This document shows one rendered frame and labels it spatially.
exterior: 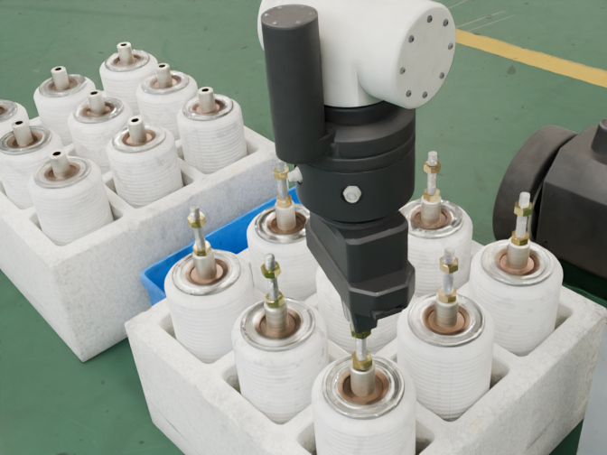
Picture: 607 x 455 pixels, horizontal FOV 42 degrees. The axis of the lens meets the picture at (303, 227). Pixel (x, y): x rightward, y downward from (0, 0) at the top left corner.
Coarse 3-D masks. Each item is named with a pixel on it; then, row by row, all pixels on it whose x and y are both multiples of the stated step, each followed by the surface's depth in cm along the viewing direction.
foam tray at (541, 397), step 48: (144, 336) 90; (576, 336) 85; (144, 384) 97; (192, 384) 84; (528, 384) 80; (576, 384) 91; (192, 432) 92; (240, 432) 80; (288, 432) 78; (432, 432) 77; (480, 432) 76; (528, 432) 86
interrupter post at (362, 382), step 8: (352, 368) 70; (368, 368) 70; (352, 376) 71; (360, 376) 70; (368, 376) 70; (352, 384) 71; (360, 384) 71; (368, 384) 71; (360, 392) 71; (368, 392) 71
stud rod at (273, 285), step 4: (264, 256) 74; (268, 256) 74; (272, 256) 74; (268, 260) 74; (272, 260) 74; (268, 264) 74; (272, 264) 74; (268, 268) 75; (272, 268) 75; (268, 280) 76; (272, 280) 76; (276, 280) 76; (268, 284) 76; (272, 284) 76; (276, 284) 76; (268, 288) 77; (272, 288) 76; (276, 288) 76; (268, 292) 77; (272, 292) 77; (276, 292) 77; (272, 296) 77; (276, 296) 77
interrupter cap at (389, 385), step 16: (336, 368) 74; (384, 368) 74; (336, 384) 73; (384, 384) 72; (400, 384) 72; (336, 400) 71; (352, 400) 71; (368, 400) 71; (384, 400) 71; (400, 400) 71; (352, 416) 69; (368, 416) 69
